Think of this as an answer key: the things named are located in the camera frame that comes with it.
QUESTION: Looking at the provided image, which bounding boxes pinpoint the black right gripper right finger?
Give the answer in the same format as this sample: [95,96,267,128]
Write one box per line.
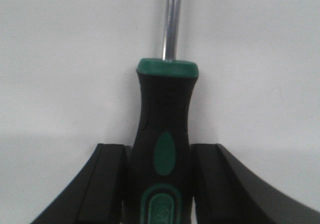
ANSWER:
[192,144,320,224]

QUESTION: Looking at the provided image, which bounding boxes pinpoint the green black screwdriver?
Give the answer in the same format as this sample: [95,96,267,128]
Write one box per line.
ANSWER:
[123,0,199,224]

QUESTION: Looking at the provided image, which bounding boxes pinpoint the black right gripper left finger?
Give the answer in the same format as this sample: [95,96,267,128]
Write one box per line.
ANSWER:
[33,144,127,224]

